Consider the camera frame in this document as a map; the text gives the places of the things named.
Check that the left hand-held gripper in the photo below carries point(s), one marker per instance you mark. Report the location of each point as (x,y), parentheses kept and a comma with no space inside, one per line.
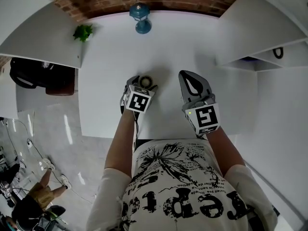
(138,100)

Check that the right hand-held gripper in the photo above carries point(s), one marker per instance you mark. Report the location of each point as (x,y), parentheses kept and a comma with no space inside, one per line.
(204,115)

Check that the white tape roll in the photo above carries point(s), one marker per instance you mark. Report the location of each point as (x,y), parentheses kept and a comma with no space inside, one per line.
(145,80)

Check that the person's right forearm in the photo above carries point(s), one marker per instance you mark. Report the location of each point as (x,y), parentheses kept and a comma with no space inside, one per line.
(223,150)

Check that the person's left forearm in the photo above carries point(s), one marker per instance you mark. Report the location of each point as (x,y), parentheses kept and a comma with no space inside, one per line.
(120,141)

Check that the white desk with hutch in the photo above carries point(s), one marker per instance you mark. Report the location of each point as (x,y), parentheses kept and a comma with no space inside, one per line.
(192,44)

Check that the blue lantern lamp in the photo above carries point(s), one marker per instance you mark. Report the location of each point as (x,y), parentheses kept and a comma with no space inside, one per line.
(140,16)

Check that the small green potted plant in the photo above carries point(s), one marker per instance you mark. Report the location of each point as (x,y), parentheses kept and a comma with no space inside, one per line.
(83,32)

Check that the wooden chair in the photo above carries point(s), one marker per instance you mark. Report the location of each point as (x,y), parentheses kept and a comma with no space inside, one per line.
(60,91)

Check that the brown mug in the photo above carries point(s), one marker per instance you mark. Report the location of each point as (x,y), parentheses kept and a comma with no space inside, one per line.
(278,53)

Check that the white printed t-shirt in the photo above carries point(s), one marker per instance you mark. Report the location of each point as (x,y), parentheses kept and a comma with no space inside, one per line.
(180,189)

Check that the black backpack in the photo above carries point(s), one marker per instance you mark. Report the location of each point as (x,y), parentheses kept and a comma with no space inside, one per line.
(36,73)

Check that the white power strip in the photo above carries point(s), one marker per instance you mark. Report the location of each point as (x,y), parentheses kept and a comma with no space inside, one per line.
(29,144)

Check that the black office chair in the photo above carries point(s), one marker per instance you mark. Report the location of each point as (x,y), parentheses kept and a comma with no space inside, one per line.
(54,212)

